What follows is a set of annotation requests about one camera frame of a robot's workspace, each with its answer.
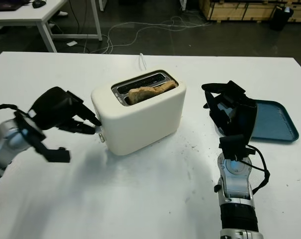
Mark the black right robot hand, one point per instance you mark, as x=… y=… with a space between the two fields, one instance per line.
x=244 y=119

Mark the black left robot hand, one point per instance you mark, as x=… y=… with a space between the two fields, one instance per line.
x=55 y=107

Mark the slice of bread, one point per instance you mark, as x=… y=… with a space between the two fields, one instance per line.
x=145 y=93

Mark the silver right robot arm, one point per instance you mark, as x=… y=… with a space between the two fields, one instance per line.
x=237 y=184

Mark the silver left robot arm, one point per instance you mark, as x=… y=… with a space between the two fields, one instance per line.
x=8 y=144

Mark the blue plastic tray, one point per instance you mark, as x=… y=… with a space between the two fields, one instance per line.
x=274 y=122

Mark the silver toaster knob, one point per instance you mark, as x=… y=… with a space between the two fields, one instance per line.
x=101 y=137

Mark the white two-slot toaster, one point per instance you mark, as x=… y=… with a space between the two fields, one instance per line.
x=140 y=122

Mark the white paper sheet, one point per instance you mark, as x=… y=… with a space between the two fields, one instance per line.
x=71 y=43

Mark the white shoe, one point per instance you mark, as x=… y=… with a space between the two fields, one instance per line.
x=62 y=13

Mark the white office desk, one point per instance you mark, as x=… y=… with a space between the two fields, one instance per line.
x=21 y=16

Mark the black computer mouse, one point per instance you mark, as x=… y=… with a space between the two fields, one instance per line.
x=38 y=3

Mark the black trash bin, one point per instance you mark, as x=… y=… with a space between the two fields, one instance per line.
x=280 y=18

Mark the wooden crate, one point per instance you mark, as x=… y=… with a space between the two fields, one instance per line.
x=230 y=10

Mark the dark desk mat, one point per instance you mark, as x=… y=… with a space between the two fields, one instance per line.
x=6 y=4

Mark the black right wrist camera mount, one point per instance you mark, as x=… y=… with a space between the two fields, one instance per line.
x=233 y=147

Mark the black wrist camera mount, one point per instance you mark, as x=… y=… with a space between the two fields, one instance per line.
x=233 y=147
x=58 y=155

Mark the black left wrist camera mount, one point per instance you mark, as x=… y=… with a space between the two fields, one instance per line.
x=58 y=155

